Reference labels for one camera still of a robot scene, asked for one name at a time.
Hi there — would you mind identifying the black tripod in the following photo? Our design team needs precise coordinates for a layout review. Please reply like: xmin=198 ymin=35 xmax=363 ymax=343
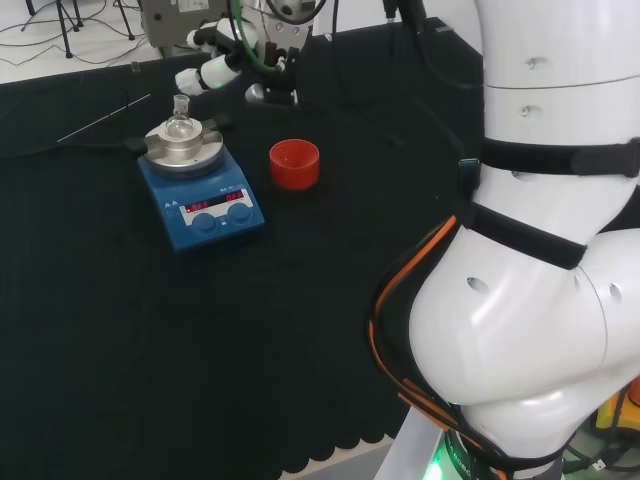
xmin=22 ymin=0 xmax=137 ymax=57

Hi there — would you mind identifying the thin glass rod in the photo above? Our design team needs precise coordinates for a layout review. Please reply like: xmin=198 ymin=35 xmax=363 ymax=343
xmin=55 ymin=93 xmax=153 ymax=144

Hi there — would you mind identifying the blue cable plug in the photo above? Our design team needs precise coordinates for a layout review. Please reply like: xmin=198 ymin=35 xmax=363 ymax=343
xmin=458 ymin=156 xmax=482 ymax=194

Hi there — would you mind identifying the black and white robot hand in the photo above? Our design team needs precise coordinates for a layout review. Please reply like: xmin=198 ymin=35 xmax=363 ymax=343
xmin=174 ymin=12 xmax=312 ymax=104

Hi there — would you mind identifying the clear round-bottom flask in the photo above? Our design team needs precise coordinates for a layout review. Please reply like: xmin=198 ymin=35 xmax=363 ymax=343
xmin=165 ymin=94 xmax=196 ymax=139

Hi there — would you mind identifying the pale robot mount plate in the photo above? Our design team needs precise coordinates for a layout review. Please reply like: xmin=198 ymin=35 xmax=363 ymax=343
xmin=378 ymin=408 xmax=454 ymax=480

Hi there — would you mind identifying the heater with blue base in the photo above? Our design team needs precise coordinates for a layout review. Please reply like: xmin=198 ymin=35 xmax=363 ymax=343
xmin=124 ymin=113 xmax=267 ymax=257

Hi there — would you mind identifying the grey equipment box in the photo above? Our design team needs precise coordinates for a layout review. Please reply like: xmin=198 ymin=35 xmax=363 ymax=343
xmin=138 ymin=0 xmax=244 ymax=60

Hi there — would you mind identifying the yellow stop button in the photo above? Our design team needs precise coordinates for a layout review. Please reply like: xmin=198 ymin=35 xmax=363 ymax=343
xmin=593 ymin=383 xmax=640 ymax=445

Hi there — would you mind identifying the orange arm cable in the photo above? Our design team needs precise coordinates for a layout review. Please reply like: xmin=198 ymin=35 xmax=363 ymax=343
xmin=367 ymin=214 xmax=504 ymax=469

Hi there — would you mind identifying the black heater power cable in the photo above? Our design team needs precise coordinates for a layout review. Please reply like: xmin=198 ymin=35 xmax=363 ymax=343
xmin=0 ymin=139 xmax=132 ymax=162

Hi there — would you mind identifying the red plastic cup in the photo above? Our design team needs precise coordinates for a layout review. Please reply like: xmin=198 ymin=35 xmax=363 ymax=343
xmin=269 ymin=138 xmax=322 ymax=192

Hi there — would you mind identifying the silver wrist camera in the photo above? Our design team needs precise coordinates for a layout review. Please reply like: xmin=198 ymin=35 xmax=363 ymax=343
xmin=244 ymin=81 xmax=301 ymax=107

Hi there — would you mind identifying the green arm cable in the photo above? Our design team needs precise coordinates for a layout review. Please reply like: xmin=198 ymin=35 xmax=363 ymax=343
xmin=233 ymin=0 xmax=290 ymax=77

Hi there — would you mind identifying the black arm strap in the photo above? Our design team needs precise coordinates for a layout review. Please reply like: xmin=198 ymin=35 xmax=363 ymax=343
xmin=478 ymin=136 xmax=640 ymax=180
xmin=467 ymin=201 xmax=589 ymax=272

